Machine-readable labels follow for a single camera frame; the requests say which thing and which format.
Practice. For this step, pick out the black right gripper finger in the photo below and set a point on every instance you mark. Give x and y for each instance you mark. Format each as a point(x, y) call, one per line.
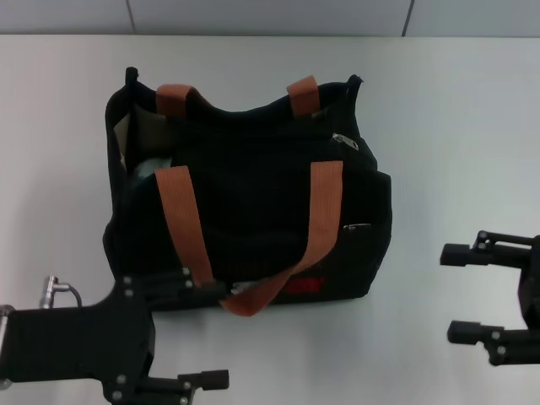
point(457, 255)
point(464, 332)

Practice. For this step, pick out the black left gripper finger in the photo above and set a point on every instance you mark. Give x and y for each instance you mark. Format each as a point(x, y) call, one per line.
point(177, 287)
point(202, 379)

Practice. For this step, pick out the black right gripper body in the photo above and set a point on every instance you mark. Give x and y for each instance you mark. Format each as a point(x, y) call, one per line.
point(532, 291)

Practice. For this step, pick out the teal grey item inside bag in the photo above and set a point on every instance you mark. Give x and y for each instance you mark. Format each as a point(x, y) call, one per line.
point(149, 169)

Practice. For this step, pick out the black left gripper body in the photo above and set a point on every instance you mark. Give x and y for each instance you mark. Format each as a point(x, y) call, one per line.
point(76, 341)

